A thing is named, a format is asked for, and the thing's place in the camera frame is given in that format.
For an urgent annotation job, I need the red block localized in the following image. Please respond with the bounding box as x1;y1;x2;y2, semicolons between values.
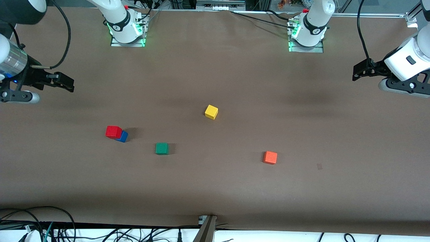
105;125;123;139

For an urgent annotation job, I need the orange block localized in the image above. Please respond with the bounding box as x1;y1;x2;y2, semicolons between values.
263;151;278;165

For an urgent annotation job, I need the yellow block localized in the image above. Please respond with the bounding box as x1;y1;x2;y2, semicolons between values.
205;105;219;120

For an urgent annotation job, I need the white power strip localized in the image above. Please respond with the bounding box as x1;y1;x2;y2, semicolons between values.
196;0;246;11

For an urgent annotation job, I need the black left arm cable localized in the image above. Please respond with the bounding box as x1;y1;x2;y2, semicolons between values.
357;0;376;66

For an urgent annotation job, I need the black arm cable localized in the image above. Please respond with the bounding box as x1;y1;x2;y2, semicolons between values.
357;0;376;66
32;0;72;70

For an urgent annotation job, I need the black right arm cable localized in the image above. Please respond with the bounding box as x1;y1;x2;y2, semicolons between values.
32;0;72;70

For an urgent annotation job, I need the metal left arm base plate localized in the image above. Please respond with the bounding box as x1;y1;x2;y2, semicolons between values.
288;17;325;53

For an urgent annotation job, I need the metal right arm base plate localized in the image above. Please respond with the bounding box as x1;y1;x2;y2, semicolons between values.
110;13;149;47

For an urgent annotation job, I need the black cable on table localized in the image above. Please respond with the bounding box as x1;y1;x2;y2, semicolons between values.
231;10;297;29

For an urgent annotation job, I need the black looped cable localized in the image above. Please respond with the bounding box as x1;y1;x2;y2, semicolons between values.
0;206;76;242

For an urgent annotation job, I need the teal cable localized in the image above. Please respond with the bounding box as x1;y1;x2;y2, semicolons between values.
42;222;54;242

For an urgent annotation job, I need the grey camera mounting pole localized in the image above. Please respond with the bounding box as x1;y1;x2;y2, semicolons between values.
193;215;217;242

